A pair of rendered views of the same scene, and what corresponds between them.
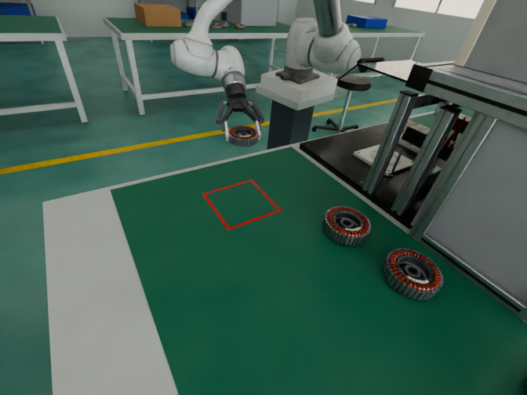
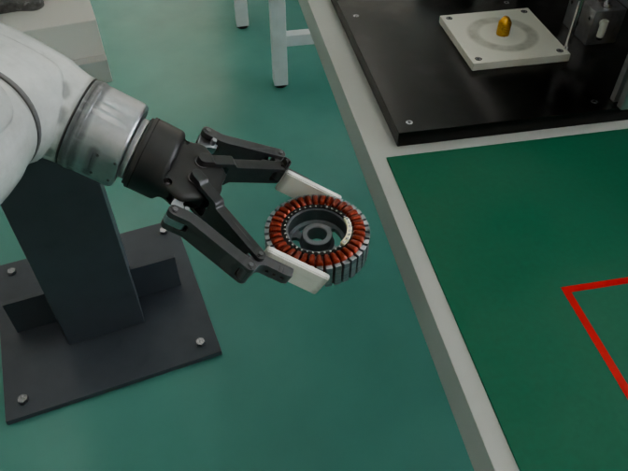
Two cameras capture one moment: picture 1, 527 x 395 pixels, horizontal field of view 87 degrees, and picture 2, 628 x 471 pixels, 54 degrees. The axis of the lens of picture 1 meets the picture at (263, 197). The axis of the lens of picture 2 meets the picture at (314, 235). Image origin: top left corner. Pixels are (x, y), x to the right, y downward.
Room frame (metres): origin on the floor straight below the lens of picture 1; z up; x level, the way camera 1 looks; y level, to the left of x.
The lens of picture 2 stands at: (0.74, 0.52, 1.25)
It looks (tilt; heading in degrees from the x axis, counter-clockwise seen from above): 46 degrees down; 296
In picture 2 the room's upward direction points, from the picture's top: straight up
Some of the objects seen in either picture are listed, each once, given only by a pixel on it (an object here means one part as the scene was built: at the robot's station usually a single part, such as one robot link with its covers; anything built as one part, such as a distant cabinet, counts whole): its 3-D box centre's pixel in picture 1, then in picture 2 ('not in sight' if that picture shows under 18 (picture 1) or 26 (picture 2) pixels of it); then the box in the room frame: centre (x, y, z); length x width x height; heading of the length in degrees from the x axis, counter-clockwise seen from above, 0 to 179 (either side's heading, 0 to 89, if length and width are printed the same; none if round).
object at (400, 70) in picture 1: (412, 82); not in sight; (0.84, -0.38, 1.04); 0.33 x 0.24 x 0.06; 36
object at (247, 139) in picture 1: (242, 135); (317, 238); (0.94, 0.10, 0.77); 0.11 x 0.11 x 0.04
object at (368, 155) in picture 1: (384, 158); (501, 36); (0.87, -0.40, 0.78); 0.15 x 0.15 x 0.01; 36
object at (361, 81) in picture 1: (347, 108); not in sight; (2.78, -0.73, 0.28); 0.54 x 0.49 x 0.56; 36
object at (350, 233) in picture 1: (346, 225); not in sight; (0.51, -0.21, 0.77); 0.11 x 0.11 x 0.04
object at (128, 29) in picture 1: (218, 61); not in sight; (3.63, 0.73, 0.38); 2.20 x 0.90 x 0.75; 126
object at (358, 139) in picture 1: (407, 157); (479, 10); (0.93, -0.51, 0.76); 0.64 x 0.47 x 0.02; 126
